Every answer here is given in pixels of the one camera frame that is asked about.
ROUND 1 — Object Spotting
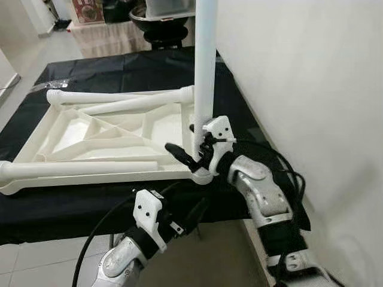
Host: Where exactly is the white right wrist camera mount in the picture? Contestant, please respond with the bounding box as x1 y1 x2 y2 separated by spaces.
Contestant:
202 115 237 174

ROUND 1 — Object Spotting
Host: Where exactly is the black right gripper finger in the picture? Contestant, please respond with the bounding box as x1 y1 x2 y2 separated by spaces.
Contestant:
164 142 203 173

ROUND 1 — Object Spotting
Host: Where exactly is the black bag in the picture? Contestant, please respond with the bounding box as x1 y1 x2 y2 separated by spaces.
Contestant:
103 0 138 23

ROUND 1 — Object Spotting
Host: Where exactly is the red printed box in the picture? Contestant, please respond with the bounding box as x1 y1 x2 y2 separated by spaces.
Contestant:
72 0 105 25

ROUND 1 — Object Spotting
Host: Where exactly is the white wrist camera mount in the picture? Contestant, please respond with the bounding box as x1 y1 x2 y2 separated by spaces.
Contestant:
133 188 186 252
202 115 237 174

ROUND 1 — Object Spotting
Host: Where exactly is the black table cloth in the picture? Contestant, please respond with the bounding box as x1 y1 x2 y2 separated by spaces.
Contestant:
0 47 312 246

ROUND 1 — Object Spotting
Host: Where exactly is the black wok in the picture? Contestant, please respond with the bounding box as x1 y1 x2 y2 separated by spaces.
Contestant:
129 7 197 35

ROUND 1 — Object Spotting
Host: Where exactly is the clear plastic storage box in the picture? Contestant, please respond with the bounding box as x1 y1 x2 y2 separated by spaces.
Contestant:
145 0 197 17

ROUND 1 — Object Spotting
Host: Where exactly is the crumpled clear tape patch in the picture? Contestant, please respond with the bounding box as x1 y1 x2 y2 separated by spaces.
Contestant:
51 78 77 89

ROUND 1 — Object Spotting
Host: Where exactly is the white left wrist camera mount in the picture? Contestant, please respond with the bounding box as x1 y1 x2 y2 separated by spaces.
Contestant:
133 188 186 252

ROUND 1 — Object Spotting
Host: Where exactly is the white plastic table top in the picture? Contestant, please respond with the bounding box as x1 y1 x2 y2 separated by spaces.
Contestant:
0 87 221 197

